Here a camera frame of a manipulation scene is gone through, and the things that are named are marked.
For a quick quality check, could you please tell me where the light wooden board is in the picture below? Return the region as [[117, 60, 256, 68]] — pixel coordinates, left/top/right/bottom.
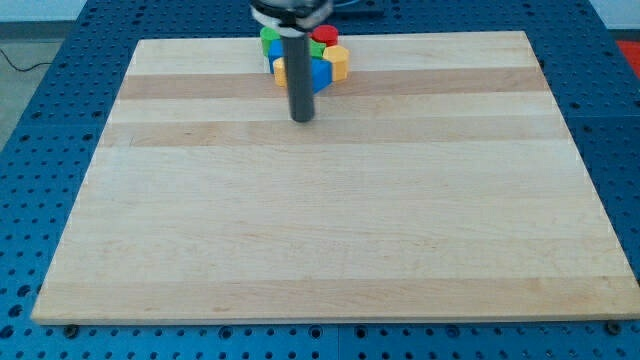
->
[[32, 31, 639, 325]]

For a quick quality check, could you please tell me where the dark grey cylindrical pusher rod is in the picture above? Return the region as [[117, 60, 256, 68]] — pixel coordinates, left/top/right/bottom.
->
[[281, 29, 315, 123]]

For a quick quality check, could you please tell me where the yellow hexagon block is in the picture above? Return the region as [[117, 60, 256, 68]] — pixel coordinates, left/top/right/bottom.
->
[[323, 45, 350, 82]]

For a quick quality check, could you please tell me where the blue block left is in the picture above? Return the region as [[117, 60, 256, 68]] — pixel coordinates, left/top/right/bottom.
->
[[267, 39, 284, 73]]

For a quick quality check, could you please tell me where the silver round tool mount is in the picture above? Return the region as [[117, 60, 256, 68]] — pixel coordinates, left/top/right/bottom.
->
[[249, 0, 333, 36]]

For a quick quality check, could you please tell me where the green block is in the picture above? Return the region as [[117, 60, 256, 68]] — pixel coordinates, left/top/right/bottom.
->
[[309, 39, 326, 59], [259, 26, 280, 57]]

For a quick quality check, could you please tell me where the red cylinder block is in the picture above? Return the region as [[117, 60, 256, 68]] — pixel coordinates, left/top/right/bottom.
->
[[311, 24, 339, 47]]

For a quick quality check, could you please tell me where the red object at right edge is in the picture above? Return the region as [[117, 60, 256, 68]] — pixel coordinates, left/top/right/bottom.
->
[[616, 40, 640, 77]]

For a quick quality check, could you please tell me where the green block right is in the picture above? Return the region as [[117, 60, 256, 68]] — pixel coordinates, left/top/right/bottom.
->
[[309, 39, 326, 59]]

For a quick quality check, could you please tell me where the green block left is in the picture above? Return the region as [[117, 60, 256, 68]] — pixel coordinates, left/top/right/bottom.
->
[[259, 26, 280, 57]]

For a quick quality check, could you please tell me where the blue block right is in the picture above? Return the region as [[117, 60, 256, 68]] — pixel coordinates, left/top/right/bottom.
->
[[311, 58, 333, 93]]

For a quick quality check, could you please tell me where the black cable on floor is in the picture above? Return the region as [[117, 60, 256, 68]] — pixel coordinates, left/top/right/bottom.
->
[[0, 48, 54, 73]]

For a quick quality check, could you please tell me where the yellow block left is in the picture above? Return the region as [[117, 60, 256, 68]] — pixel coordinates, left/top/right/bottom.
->
[[272, 57, 287, 87]]

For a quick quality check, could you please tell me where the blue block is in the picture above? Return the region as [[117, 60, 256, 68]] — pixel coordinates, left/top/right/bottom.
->
[[267, 39, 284, 73], [311, 58, 333, 93]]

